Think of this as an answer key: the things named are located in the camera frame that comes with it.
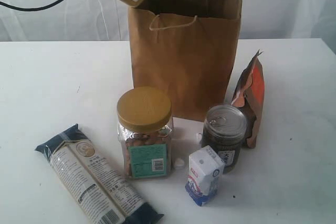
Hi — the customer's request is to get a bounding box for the nut jar with gold lid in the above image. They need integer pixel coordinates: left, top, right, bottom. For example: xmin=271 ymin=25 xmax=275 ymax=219
xmin=117 ymin=87 xmax=174 ymax=179

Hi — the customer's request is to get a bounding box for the dark jar with metal lid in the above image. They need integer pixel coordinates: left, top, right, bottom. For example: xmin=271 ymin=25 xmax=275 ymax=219
xmin=201 ymin=104 xmax=247 ymax=174

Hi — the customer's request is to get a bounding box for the brown paper shopping bag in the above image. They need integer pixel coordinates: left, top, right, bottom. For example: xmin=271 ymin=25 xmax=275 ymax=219
xmin=128 ymin=0 xmax=242 ymax=121

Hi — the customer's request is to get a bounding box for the dark noodle package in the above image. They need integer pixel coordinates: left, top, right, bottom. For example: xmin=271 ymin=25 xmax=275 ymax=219
xmin=35 ymin=124 xmax=164 ymax=223

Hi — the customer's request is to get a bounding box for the white backdrop curtain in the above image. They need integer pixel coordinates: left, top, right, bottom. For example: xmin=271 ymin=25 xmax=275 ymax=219
xmin=1 ymin=0 xmax=335 ymax=41

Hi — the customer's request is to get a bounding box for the white paper scrap near jar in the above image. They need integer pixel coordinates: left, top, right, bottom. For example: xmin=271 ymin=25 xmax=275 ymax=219
xmin=196 ymin=133 xmax=203 ymax=143

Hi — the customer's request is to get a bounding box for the brown orange coffee pouch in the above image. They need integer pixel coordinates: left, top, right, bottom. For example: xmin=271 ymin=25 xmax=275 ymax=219
xmin=232 ymin=50 xmax=265 ymax=149

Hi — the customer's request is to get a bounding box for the white blue salt packet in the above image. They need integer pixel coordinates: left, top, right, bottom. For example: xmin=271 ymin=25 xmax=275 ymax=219
xmin=185 ymin=145 xmax=225 ymax=206

